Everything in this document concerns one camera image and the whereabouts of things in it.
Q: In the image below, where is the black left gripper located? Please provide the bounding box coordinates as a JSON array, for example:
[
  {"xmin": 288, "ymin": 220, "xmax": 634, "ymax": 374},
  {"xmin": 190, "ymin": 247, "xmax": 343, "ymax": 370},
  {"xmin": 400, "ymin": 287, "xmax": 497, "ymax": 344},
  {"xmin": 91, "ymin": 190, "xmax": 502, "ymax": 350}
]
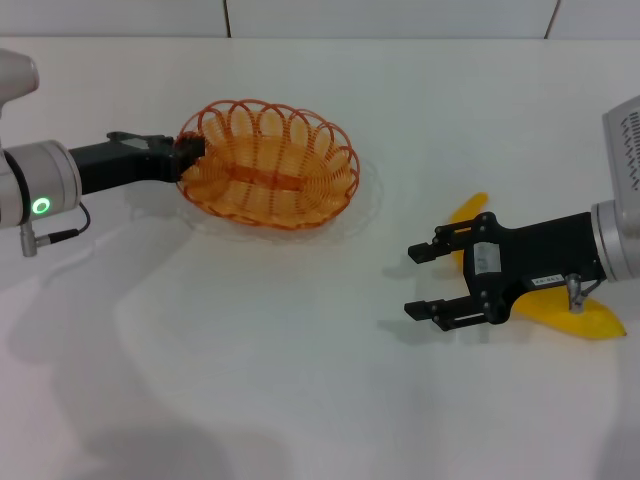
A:
[{"xmin": 67, "ymin": 131, "xmax": 208, "ymax": 197}]

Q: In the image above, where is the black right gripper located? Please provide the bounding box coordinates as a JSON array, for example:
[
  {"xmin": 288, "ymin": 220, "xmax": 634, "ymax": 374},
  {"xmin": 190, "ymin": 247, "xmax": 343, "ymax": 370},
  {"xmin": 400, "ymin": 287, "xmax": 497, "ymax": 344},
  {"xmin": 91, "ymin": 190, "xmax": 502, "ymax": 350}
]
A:
[{"xmin": 403, "ymin": 211, "xmax": 606, "ymax": 333}]

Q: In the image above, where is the orange wire basket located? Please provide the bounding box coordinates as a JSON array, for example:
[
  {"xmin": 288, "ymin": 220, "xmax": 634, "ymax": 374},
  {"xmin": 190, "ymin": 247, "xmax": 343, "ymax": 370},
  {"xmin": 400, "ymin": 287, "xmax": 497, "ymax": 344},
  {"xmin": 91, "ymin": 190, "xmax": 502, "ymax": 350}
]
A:
[{"xmin": 175, "ymin": 98, "xmax": 361, "ymax": 231}]

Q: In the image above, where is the yellow banana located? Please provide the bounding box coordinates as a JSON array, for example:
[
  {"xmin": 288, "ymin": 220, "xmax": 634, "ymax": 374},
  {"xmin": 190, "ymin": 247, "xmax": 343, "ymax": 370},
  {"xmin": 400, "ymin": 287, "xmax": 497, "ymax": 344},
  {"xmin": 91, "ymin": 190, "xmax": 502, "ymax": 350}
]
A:
[{"xmin": 448, "ymin": 191, "xmax": 628, "ymax": 342}]

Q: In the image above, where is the right wrist connector cable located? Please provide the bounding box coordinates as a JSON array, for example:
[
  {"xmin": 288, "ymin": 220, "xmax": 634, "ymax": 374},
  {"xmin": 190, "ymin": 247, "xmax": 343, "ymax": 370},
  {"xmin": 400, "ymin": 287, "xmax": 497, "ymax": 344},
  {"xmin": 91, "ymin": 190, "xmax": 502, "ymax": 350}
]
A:
[{"xmin": 566, "ymin": 273, "xmax": 604, "ymax": 315}]

